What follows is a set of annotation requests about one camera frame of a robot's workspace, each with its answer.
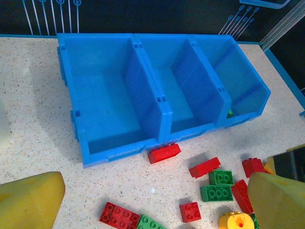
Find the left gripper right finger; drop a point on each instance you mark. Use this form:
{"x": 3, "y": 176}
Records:
{"x": 278, "y": 202}

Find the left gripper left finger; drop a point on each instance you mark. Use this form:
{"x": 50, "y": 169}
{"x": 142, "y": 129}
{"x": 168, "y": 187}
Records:
{"x": 28, "y": 202}

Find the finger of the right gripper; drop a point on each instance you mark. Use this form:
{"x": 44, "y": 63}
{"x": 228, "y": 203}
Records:
{"x": 293, "y": 167}

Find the small yellow lego brick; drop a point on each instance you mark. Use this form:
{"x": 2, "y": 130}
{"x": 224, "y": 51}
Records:
{"x": 269, "y": 168}

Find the round yellow lego piece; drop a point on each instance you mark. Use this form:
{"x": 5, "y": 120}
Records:
{"x": 236, "y": 221}

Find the long red lego brick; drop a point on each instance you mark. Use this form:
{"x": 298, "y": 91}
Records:
{"x": 116, "y": 215}

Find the small square red lego brick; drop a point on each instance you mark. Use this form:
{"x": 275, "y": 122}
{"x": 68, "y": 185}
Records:
{"x": 190, "y": 212}

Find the small green lego brick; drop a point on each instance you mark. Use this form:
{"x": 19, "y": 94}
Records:
{"x": 222, "y": 177}

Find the aluminium frame post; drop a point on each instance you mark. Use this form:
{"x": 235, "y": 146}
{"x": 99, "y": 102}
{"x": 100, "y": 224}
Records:
{"x": 281, "y": 26}

